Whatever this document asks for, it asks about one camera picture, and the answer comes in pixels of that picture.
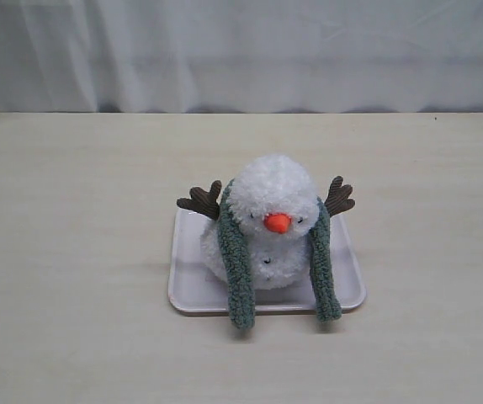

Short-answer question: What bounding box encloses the white plush snowman toy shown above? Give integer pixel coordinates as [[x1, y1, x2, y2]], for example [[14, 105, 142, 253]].
[[177, 154, 355, 290]]

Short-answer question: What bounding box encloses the green fleece scarf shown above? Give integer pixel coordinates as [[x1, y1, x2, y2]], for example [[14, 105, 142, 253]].
[[215, 178, 343, 330]]

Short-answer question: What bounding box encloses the white plastic tray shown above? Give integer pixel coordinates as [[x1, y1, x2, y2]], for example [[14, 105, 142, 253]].
[[167, 209, 367, 316]]

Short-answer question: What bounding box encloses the white backdrop curtain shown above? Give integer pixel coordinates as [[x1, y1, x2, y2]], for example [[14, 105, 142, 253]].
[[0, 1, 483, 113]]

